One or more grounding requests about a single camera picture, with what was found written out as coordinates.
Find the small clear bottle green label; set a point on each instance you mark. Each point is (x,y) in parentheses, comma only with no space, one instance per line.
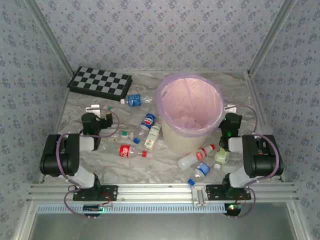
(124,134)

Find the clear bottle blue label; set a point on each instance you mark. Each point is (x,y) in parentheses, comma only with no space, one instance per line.
(133,100)

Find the clear Coca-Cola bottle red cap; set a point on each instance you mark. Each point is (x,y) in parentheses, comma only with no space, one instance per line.
(125,151)

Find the blue Pepsi bottle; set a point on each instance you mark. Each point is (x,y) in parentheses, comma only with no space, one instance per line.
(148,120)

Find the crushed bottle blue white label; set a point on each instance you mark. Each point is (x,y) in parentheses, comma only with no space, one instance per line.
(203,168)

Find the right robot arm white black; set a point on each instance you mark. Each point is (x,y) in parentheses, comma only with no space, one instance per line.
(260,155)

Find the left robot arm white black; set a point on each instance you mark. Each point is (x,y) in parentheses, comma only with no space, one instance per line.
(65,155)

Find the pink plastic bin liner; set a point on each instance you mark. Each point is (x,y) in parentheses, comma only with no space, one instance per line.
(190,100)

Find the beige plastic waste bin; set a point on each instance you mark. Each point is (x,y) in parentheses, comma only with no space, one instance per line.
(185,142)

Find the blue bottle cap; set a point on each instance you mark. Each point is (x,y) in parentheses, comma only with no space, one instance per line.
(191,181)
(136,140)

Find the black grey checkerboard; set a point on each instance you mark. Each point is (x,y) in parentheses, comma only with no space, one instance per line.
(100,83)

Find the left circuit board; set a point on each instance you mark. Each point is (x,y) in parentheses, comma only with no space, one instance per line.
(92,208)

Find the circuit board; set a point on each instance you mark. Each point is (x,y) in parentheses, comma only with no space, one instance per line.
(232,208)
(92,208)

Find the right circuit board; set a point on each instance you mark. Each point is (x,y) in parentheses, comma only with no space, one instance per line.
(232,208)

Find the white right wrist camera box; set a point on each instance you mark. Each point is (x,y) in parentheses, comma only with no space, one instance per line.
(230,108)

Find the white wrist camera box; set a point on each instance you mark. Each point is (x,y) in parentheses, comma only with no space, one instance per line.
(92,108)
(230,108)

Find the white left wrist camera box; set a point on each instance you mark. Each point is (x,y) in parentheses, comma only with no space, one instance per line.
(92,108)

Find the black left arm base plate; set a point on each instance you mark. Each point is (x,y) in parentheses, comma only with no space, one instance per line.
(110,193)

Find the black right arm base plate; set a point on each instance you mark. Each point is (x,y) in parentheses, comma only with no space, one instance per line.
(215,192)

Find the aluminium rail bracket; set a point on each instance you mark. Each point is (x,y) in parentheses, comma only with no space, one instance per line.
(200,196)

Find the aluminium mounting rail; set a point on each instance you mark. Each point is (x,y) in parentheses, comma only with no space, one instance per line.
(155,192)

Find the aluminium frame post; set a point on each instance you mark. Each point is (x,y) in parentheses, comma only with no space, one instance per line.
(271,37)
(51,37)

